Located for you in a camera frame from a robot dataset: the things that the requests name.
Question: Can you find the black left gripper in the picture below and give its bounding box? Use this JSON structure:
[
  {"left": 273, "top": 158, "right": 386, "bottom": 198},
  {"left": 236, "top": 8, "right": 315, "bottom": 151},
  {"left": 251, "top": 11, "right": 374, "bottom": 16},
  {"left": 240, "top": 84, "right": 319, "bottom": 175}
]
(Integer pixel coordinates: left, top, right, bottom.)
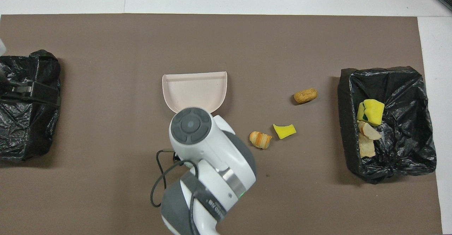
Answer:
[{"left": 0, "top": 81, "right": 61, "bottom": 106}]

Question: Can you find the beige plastic dustpan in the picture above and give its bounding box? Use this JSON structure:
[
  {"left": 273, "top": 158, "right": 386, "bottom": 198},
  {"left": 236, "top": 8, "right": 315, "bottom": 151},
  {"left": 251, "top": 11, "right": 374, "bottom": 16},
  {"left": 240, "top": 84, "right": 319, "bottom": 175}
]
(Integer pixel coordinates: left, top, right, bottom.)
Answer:
[{"left": 162, "top": 71, "right": 228, "bottom": 113}]

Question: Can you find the oval brown bread roll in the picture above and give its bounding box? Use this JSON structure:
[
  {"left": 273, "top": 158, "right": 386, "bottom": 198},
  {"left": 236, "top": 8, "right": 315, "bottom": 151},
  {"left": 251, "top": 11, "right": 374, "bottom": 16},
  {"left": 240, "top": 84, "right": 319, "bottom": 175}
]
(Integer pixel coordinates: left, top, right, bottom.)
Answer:
[{"left": 293, "top": 88, "right": 318, "bottom": 105}]

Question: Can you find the small croissant piece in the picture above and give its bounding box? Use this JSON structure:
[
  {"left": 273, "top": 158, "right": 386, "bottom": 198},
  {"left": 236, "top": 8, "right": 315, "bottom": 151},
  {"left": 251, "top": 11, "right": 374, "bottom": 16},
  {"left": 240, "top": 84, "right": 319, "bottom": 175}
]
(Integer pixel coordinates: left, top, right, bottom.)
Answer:
[
  {"left": 358, "top": 136, "right": 376, "bottom": 158},
  {"left": 249, "top": 131, "right": 273, "bottom": 149},
  {"left": 358, "top": 121, "right": 382, "bottom": 140}
]

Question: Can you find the black bag lined bin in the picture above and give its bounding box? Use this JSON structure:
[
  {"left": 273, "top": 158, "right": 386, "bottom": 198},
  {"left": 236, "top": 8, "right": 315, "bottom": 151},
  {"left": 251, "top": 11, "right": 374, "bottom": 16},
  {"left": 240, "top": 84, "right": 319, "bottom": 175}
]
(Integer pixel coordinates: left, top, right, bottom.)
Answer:
[
  {"left": 0, "top": 49, "right": 61, "bottom": 159},
  {"left": 337, "top": 66, "right": 437, "bottom": 184}
]

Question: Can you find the brown table mat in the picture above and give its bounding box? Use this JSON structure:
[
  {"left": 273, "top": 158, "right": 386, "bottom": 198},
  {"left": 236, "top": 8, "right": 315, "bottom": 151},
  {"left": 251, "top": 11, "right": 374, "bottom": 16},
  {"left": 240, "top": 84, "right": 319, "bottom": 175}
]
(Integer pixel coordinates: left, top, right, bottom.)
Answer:
[{"left": 0, "top": 13, "right": 442, "bottom": 235}]

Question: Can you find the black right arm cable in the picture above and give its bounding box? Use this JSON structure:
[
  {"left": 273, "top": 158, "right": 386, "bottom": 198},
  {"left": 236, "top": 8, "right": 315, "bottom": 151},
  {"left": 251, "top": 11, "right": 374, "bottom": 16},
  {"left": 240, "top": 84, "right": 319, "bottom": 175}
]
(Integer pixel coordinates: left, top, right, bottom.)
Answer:
[{"left": 150, "top": 149, "right": 199, "bottom": 235}]

